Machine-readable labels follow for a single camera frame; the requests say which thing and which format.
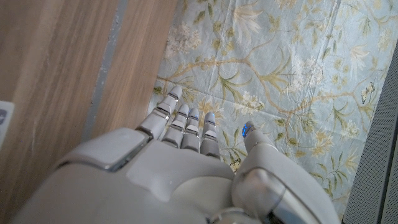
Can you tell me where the floral printed backdrop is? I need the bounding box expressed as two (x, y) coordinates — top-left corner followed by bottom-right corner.
(147, 0), (398, 218)

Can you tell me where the small grey calculator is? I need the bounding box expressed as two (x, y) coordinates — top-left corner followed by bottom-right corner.
(0, 100), (16, 149)

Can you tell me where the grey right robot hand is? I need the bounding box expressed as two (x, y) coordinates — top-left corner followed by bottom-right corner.
(9, 85), (341, 224)

